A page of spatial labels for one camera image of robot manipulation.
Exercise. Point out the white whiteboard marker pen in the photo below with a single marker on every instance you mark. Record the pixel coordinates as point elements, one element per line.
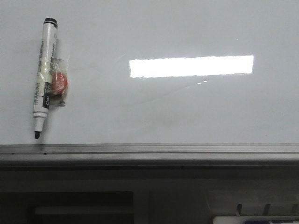
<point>44,78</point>

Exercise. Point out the white whiteboard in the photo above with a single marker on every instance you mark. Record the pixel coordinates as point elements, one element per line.
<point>155,71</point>

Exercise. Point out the white tray with markers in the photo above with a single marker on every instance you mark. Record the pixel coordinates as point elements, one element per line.
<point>256,220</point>

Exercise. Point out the grey table frame structure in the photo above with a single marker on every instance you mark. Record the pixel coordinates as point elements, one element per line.
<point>146,196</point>

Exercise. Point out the aluminium whiteboard frame rail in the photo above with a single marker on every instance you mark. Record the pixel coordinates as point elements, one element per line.
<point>147,154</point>

